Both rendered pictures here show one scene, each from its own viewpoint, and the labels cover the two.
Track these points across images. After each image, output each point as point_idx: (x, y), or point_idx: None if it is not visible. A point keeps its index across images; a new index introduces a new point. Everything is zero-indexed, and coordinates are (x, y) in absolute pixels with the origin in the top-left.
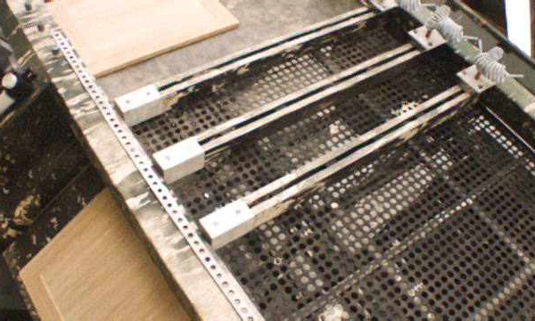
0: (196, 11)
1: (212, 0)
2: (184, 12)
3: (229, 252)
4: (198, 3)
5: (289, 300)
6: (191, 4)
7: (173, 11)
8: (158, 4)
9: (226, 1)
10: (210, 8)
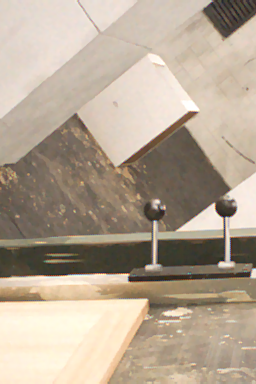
0: (28, 377)
1: (95, 367)
2: (1, 373)
3: None
4: (59, 365)
5: None
6: (39, 365)
7: None
8: None
9: (140, 382)
10: (63, 379)
